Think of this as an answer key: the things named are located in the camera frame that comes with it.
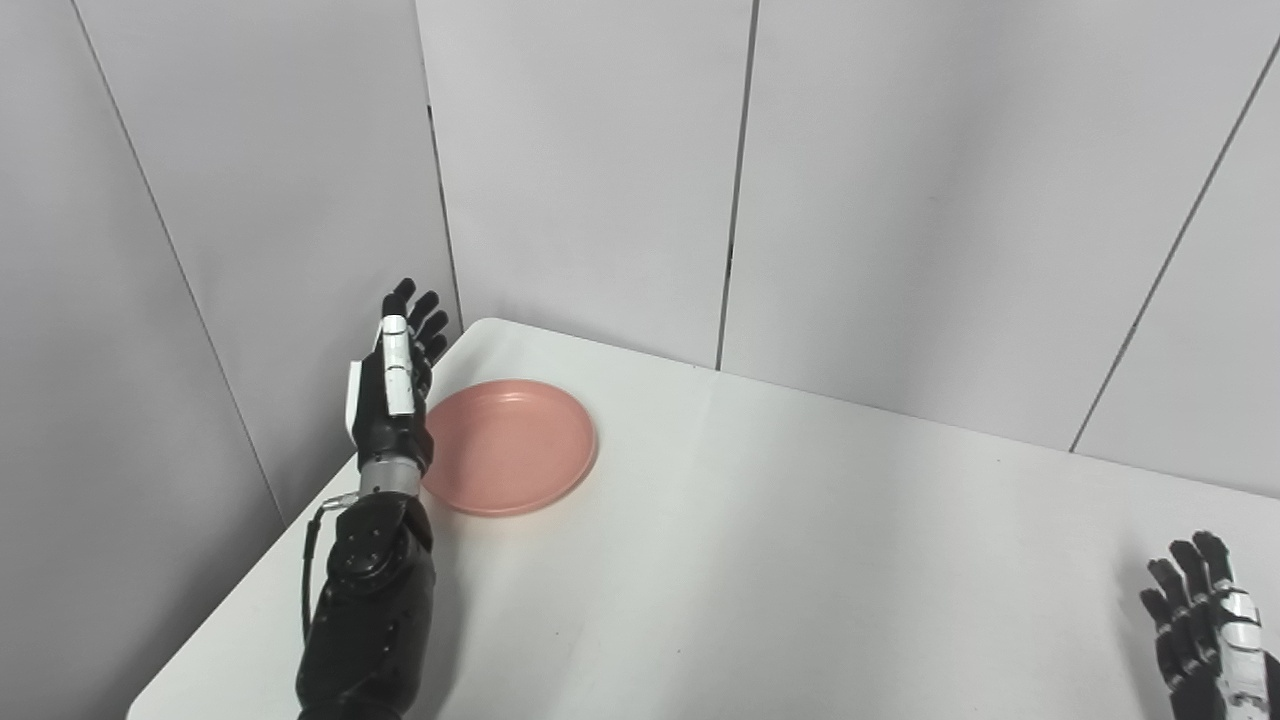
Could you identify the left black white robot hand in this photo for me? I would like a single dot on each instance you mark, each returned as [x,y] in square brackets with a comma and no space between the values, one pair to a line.
[392,400]

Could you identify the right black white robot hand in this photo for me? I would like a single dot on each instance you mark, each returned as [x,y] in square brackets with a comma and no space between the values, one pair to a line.
[1205,635]

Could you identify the pink round plate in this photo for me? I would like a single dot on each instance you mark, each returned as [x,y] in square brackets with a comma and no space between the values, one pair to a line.
[508,446]

